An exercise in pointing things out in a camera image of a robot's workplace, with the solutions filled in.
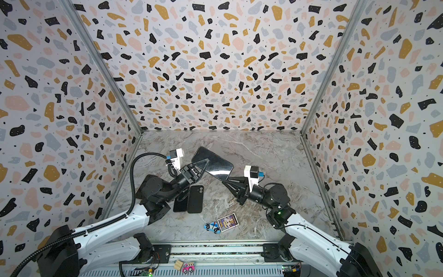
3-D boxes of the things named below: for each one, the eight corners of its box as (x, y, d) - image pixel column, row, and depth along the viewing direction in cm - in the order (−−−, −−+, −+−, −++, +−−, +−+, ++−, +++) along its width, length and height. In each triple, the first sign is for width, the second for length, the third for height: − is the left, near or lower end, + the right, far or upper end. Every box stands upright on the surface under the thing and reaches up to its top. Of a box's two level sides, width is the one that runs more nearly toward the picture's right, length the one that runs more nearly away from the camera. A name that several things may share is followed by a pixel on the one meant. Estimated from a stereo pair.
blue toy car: (203, 233, 82) (202, 231, 80) (204, 223, 85) (203, 221, 83) (220, 233, 82) (220, 232, 80) (221, 223, 85) (220, 221, 83)
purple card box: (221, 232, 82) (220, 231, 80) (217, 221, 85) (217, 219, 83) (238, 225, 84) (239, 223, 82) (234, 214, 88) (234, 212, 86)
